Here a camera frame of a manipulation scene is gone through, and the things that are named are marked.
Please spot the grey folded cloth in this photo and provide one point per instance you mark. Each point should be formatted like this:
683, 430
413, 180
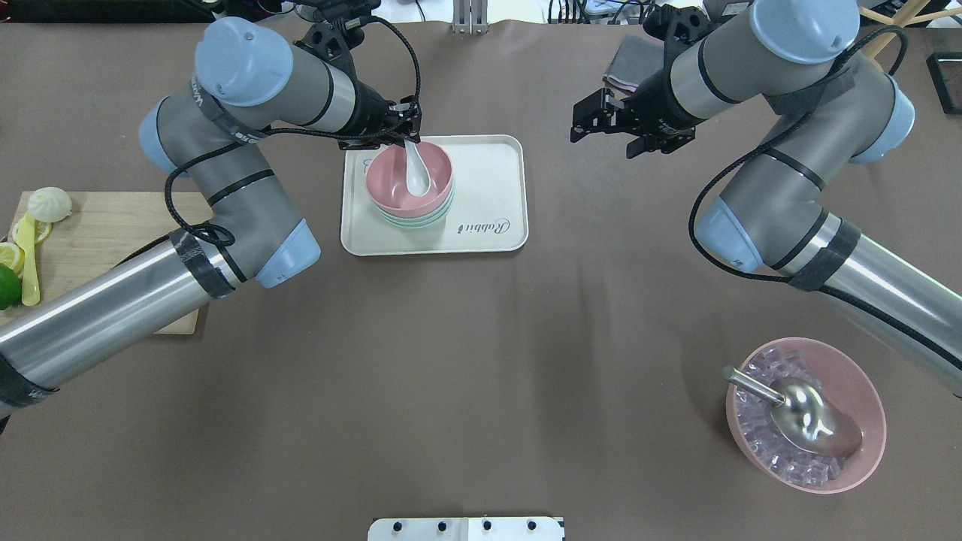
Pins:
636, 60

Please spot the green lime toy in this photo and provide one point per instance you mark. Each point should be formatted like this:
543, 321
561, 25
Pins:
10, 288

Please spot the small pink bowl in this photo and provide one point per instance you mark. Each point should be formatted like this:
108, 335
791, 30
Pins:
386, 181

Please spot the wooden mug tree stand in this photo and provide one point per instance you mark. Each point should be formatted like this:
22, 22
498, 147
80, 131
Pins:
908, 13

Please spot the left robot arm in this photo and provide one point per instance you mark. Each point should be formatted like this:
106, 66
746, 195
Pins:
233, 220

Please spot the metal ice scoop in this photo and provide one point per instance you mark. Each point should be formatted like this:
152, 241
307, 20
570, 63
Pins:
805, 418

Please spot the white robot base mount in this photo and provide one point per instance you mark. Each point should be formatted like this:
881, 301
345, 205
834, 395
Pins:
468, 528

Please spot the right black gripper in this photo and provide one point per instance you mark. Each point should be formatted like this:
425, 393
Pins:
651, 106

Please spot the bamboo cutting board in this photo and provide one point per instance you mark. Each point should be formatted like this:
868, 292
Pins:
103, 229

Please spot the white steamed bun toy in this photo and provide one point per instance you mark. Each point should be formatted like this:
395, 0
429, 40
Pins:
49, 204

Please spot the white ceramic spoon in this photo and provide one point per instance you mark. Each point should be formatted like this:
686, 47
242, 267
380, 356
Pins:
418, 178

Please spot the lemon slice toy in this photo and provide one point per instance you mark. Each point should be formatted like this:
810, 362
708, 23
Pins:
12, 256
42, 230

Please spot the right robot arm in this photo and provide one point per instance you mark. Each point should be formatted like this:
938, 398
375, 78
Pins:
835, 108

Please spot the lower lemon slice toy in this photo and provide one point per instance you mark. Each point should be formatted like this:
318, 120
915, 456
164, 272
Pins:
12, 256

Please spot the large pink ice bowl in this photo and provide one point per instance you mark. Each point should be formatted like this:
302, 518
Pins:
842, 382

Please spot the upper lemon slice toy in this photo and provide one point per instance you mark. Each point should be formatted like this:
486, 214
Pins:
42, 230

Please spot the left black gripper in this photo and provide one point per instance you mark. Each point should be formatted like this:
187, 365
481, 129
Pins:
370, 113

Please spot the stacked green bowls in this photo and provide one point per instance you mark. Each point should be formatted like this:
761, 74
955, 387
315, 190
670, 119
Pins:
436, 216

